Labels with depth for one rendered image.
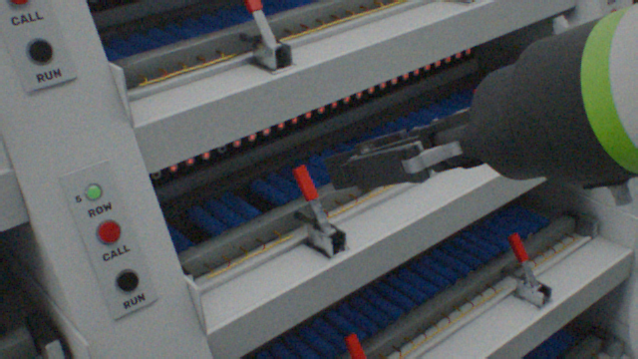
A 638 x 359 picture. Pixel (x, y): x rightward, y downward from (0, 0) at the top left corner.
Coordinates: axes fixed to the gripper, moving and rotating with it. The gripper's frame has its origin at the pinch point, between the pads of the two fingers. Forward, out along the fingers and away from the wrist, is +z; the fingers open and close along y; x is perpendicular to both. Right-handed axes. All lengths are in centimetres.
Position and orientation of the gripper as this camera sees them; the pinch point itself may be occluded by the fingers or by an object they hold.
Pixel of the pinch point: (368, 161)
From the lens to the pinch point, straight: 63.0
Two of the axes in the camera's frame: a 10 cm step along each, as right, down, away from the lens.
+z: -5.2, 1.2, 8.5
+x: -3.7, -9.2, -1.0
